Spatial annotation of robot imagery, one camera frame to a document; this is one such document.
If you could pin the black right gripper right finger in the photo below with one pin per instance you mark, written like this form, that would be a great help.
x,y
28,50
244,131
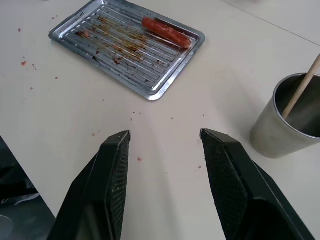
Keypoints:
x,y
240,190

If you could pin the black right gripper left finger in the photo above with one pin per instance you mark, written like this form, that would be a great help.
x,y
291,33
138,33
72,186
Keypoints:
x,y
100,190

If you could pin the wooden stick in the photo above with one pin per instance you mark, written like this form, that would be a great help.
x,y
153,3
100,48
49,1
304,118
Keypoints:
x,y
301,87

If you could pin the stainless steel cup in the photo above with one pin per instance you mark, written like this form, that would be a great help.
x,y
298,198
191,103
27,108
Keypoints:
x,y
287,120

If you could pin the ribbed silver metal baking tray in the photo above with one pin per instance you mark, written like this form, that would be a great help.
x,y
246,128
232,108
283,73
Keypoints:
x,y
127,48

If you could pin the red sausage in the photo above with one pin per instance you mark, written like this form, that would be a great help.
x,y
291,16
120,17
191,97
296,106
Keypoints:
x,y
166,32

